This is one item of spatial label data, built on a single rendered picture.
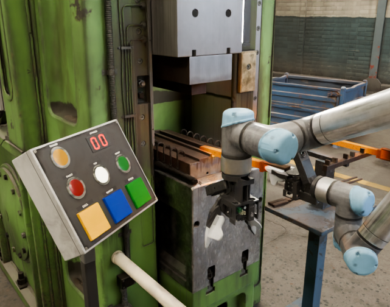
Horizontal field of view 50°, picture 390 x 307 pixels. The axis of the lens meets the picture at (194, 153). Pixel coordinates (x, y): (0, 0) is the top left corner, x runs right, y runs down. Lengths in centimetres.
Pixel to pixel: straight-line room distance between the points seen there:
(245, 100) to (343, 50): 796
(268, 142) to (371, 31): 865
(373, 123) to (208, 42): 78
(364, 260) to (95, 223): 67
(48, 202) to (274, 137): 55
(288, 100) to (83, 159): 450
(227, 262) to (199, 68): 79
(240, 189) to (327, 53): 902
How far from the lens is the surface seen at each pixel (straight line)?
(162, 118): 201
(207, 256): 168
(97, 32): 143
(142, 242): 172
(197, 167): 156
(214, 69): 153
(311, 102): 533
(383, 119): 87
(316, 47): 1007
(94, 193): 112
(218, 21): 153
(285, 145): 89
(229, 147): 98
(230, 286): 187
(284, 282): 264
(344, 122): 91
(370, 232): 114
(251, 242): 184
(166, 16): 146
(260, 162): 141
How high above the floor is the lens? 150
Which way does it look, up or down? 18 degrees down
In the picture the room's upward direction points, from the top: straight up
